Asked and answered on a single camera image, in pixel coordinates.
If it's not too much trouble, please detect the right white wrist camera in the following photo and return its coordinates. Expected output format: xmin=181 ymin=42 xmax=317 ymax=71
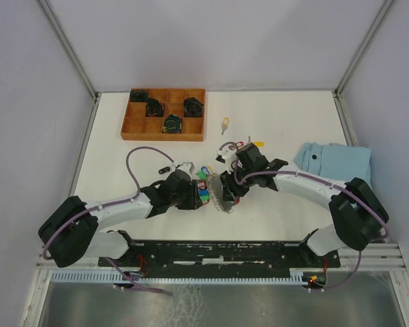
xmin=216 ymin=146 xmax=238 ymax=174

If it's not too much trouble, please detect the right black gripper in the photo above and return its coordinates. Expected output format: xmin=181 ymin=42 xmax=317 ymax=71
xmin=218 ymin=164 xmax=256 ymax=203

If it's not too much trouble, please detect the black yellow cable coil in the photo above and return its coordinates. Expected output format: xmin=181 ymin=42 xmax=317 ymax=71
xmin=162 ymin=114 xmax=184 ymax=135

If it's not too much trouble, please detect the light blue cloth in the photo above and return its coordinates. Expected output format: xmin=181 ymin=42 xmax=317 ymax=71
xmin=294 ymin=142 xmax=372 ymax=187

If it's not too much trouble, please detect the yellow tag key upper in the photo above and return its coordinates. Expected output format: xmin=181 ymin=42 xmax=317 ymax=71
xmin=221 ymin=117 xmax=230 ymax=136

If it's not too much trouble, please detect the black cable coil right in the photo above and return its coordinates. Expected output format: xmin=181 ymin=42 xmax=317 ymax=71
xmin=183 ymin=96 xmax=205 ymax=118

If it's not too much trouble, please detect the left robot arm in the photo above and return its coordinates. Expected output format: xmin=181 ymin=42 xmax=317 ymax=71
xmin=38 ymin=170 xmax=206 ymax=268

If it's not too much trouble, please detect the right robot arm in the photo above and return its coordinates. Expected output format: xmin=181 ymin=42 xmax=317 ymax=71
xmin=212 ymin=142 xmax=389 ymax=266

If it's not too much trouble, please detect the white cable duct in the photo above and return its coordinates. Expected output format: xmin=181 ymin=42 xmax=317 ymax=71
xmin=50 ymin=268 xmax=307 ymax=286

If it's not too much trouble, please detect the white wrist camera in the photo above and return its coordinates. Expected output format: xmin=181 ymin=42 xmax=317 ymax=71
xmin=173 ymin=161 xmax=195 ymax=176
xmin=216 ymin=146 xmax=238 ymax=174

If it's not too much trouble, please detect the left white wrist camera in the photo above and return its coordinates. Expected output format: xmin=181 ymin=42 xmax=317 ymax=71
xmin=173 ymin=161 xmax=195 ymax=176

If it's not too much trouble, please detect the black cable coil top-left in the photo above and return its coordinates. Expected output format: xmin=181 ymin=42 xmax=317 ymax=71
xmin=129 ymin=89 xmax=150 ymax=103

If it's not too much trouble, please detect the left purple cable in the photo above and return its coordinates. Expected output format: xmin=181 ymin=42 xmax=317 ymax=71
xmin=42 ymin=146 xmax=178 ymax=262

